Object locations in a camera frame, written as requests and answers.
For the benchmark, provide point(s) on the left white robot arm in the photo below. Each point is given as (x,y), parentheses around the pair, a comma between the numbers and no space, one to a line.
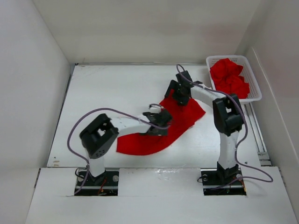
(100,134)

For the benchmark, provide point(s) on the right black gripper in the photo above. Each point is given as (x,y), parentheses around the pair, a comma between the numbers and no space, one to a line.
(183,101)

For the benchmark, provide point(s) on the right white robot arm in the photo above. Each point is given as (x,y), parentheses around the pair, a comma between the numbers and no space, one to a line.
(228,118)

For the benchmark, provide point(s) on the white plastic basket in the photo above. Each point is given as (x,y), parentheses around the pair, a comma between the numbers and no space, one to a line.
(247,73)

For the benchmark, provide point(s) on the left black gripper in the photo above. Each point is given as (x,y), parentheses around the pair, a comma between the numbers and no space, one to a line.
(161,132)

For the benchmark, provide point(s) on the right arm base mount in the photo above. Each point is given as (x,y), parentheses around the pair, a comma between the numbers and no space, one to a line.
(214,186)

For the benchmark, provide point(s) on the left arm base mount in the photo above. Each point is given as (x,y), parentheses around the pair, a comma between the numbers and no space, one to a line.
(104,185)

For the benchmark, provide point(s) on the red shirts pile in basket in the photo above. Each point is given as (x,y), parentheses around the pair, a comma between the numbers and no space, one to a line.
(226,77)

